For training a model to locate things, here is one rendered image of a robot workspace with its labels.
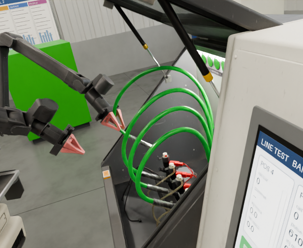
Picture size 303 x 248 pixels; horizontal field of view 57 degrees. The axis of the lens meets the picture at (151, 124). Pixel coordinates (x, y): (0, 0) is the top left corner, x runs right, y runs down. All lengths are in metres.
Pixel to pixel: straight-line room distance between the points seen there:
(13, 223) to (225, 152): 1.15
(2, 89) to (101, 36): 6.16
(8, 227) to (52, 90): 2.96
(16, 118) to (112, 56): 6.65
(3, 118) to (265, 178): 0.73
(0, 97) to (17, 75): 2.80
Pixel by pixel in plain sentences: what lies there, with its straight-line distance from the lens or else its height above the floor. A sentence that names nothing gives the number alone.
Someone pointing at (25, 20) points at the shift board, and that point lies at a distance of 7.37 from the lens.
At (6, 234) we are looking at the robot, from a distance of 1.50.
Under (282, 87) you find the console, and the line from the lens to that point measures 0.48.
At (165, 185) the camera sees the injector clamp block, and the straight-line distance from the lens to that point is 1.12.
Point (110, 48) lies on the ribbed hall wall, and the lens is 7.50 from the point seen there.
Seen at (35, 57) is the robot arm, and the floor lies 1.50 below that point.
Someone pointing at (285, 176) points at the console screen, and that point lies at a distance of 0.47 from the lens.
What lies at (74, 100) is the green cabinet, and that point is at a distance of 4.34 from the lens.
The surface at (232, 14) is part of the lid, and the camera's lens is 0.61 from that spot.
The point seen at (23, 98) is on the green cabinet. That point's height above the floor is 0.71.
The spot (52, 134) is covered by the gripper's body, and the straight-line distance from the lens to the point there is 0.98.
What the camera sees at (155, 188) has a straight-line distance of 0.92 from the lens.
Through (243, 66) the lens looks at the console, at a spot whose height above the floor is 1.50.
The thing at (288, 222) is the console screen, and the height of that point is 1.31.
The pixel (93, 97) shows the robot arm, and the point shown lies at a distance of 1.15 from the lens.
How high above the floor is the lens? 1.64
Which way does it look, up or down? 24 degrees down
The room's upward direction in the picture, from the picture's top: 11 degrees counter-clockwise
